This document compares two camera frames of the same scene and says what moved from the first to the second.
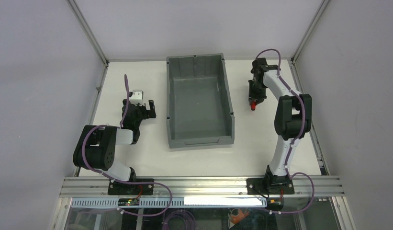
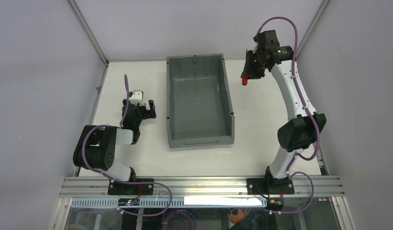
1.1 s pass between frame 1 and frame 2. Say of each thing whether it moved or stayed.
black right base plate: stayed
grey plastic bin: stayed
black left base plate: stayed
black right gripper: moved
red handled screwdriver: moved
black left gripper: stayed
